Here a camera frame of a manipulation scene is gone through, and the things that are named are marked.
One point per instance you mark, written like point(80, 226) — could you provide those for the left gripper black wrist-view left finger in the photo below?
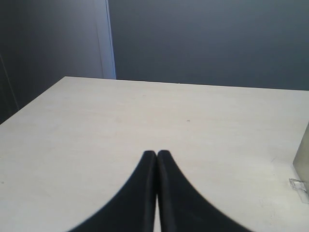
point(132, 209)

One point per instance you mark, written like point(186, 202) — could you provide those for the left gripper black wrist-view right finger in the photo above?
point(182, 208)

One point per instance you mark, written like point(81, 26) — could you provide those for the clear plastic piece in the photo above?
point(299, 187)

